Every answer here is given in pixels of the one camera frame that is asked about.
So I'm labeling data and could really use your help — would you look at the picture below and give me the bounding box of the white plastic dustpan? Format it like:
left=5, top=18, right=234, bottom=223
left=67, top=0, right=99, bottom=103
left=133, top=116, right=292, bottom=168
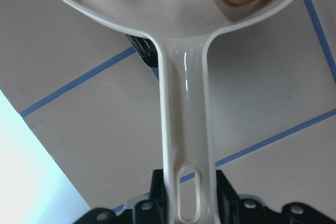
left=62, top=0, right=293, bottom=223

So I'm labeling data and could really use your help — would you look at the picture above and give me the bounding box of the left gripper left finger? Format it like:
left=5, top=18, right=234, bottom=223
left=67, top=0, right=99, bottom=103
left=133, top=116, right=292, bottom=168
left=123, top=169, right=167, bottom=223

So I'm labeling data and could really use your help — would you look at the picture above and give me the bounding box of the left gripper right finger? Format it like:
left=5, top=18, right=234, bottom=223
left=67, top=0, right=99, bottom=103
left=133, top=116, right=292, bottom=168
left=215, top=169, right=268, bottom=224

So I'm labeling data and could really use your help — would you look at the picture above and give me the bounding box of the black lined trash bin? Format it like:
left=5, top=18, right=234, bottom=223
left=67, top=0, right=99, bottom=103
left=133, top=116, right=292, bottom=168
left=126, top=34, right=158, bottom=68

